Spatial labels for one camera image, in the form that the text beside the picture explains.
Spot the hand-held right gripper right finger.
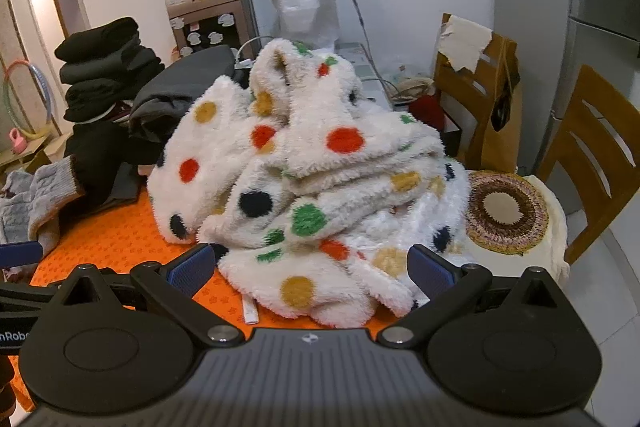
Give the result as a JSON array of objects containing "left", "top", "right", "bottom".
[{"left": 376, "top": 244, "right": 576, "bottom": 349}]

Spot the cream fleece seat cover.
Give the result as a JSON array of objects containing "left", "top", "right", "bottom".
[{"left": 452, "top": 174, "right": 571, "bottom": 289}]

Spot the white power cable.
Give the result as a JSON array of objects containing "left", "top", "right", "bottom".
[{"left": 234, "top": 36, "right": 277, "bottom": 70}]

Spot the orange patterned mat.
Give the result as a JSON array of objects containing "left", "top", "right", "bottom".
[{"left": 10, "top": 184, "right": 416, "bottom": 413}]

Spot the thin striped cord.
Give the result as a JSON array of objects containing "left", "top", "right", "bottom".
[{"left": 336, "top": 0, "right": 382, "bottom": 80}]

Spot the beige fluffy item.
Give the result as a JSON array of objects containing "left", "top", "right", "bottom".
[{"left": 392, "top": 76, "right": 436, "bottom": 100}]

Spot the cardboard box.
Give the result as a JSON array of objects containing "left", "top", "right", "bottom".
[{"left": 475, "top": 31, "right": 524, "bottom": 175}]

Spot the black garment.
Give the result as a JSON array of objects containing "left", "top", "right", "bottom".
[{"left": 65, "top": 121, "right": 166, "bottom": 208}]

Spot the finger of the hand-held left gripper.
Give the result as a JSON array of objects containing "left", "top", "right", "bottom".
[
  {"left": 0, "top": 241, "right": 44, "bottom": 269},
  {"left": 0, "top": 282, "right": 58, "bottom": 309}
]

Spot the dark grey garment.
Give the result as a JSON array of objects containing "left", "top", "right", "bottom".
[{"left": 129, "top": 47, "right": 251, "bottom": 142}]

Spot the light grey appliance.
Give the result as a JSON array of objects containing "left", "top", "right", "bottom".
[{"left": 334, "top": 42, "right": 401, "bottom": 110}]

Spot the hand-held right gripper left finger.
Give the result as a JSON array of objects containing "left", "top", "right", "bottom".
[{"left": 47, "top": 243, "right": 246, "bottom": 350}]

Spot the grey knit cardigan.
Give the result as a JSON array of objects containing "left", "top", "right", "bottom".
[{"left": 0, "top": 155, "right": 87, "bottom": 258}]

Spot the torn white paper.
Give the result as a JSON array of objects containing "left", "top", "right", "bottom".
[{"left": 437, "top": 16, "right": 494, "bottom": 74}]

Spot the multicolour hula hoop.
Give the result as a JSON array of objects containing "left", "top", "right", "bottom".
[{"left": 2, "top": 61, "right": 55, "bottom": 138}]

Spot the wooden chair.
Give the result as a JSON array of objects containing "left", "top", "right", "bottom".
[
  {"left": 537, "top": 64, "right": 640, "bottom": 265},
  {"left": 432, "top": 13, "right": 502, "bottom": 168}
]

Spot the stack of black folded clothes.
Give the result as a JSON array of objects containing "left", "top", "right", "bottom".
[{"left": 54, "top": 17, "right": 166, "bottom": 124}]

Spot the round crochet cushion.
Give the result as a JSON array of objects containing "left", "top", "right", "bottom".
[{"left": 465, "top": 170, "right": 551, "bottom": 256}]

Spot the maroon garment with white trim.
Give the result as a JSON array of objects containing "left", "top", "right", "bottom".
[{"left": 75, "top": 104, "right": 133, "bottom": 126}]

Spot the red fluffy item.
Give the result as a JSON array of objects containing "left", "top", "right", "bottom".
[{"left": 409, "top": 92, "right": 447, "bottom": 132}]

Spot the white polka dot fleece garment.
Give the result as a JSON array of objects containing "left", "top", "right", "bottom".
[{"left": 146, "top": 38, "right": 473, "bottom": 329}]

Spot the clear plastic bag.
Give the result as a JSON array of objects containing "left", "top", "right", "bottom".
[{"left": 270, "top": 0, "right": 342, "bottom": 52}]

